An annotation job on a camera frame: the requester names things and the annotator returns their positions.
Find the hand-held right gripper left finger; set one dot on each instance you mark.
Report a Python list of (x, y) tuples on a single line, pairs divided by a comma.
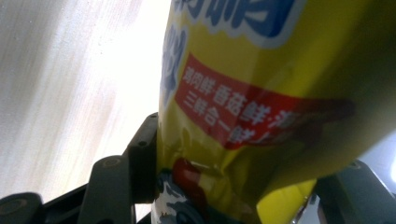
[(143, 168)]

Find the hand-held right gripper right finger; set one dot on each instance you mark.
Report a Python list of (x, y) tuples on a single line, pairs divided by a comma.
[(351, 196)]

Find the yellow seasoning bag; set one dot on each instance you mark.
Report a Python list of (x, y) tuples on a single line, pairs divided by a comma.
[(249, 62)]

